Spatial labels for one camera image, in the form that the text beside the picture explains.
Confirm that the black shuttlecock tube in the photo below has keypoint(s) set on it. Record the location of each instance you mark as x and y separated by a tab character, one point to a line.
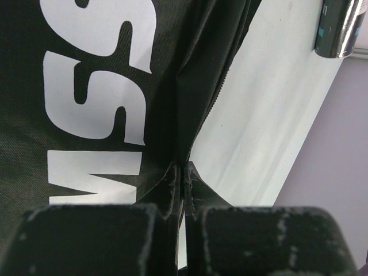
339	26

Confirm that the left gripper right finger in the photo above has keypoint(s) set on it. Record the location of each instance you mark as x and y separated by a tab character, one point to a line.
222	239

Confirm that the black racket bag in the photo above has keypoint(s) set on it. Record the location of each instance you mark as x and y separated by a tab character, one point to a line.
98	98

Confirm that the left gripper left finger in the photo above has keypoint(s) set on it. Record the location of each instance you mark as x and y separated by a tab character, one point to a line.
136	239

